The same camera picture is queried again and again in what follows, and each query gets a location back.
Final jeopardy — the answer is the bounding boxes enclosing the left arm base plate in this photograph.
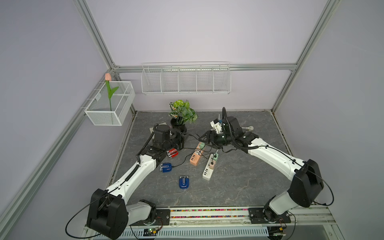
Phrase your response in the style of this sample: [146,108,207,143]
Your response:
[129,209,171,226]

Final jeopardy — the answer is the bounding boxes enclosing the white vented cable duct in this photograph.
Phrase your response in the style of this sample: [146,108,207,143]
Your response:
[92,226,270,240]

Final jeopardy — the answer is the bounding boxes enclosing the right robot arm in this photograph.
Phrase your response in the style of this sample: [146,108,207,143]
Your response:
[199,109,328,223]

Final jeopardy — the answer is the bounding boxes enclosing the orange power strip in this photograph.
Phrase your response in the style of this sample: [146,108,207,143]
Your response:
[190,145,206,166]

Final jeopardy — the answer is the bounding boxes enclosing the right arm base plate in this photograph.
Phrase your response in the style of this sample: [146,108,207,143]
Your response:
[248,208,291,224]

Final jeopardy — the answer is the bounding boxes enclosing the green charger adapter top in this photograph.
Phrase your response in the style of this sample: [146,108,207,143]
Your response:
[199,142,206,150]

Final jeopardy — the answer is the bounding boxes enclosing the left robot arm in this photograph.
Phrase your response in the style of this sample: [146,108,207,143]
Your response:
[86,124,188,240]

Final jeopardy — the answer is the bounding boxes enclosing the white wire wall shelf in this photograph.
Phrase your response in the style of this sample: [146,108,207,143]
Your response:
[141,62,232,95]

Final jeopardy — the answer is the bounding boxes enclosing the potted green plant black vase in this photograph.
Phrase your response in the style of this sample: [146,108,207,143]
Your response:
[168,100,198,133]

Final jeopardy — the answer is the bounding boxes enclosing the pink charger adapter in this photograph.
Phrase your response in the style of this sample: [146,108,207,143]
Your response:
[209,161,216,170]

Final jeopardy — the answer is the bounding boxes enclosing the blue electric shaver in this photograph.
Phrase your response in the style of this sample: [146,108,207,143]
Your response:
[160,163,173,173]
[179,176,190,189]

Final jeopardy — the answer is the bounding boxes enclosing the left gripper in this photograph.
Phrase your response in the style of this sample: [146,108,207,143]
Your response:
[163,128,189,151]

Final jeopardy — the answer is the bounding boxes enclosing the artificial pink tulip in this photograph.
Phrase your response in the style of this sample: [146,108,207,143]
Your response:
[105,73,119,111]

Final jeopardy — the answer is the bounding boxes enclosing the green charger adapter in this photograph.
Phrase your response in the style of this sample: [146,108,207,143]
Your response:
[199,142,206,150]
[213,153,219,161]

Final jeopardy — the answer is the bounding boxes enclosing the white power strip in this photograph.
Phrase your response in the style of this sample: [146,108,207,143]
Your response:
[202,153,215,181]

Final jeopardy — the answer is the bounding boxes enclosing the white mesh wall basket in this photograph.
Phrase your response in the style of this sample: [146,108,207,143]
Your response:
[85,81,136,126]

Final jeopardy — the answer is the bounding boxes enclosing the red electric shaver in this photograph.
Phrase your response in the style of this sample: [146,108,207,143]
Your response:
[167,148,179,158]

